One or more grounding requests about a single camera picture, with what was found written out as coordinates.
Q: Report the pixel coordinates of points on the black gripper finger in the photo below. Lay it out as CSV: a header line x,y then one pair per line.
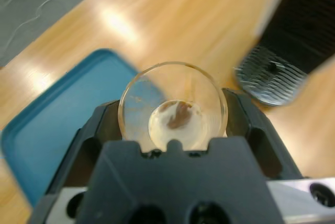
x,y
259,143
83,150

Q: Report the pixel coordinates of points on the clear drinking glass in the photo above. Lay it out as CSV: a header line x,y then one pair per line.
x,y
172,106

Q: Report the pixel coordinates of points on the white capsule coffee machine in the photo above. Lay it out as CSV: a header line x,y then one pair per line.
x,y
301,17

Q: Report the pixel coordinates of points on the teal plastic tray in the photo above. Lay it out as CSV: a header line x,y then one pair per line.
x,y
52,122

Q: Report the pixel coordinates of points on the metal grate drip tray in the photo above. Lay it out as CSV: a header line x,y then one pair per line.
x,y
269,80

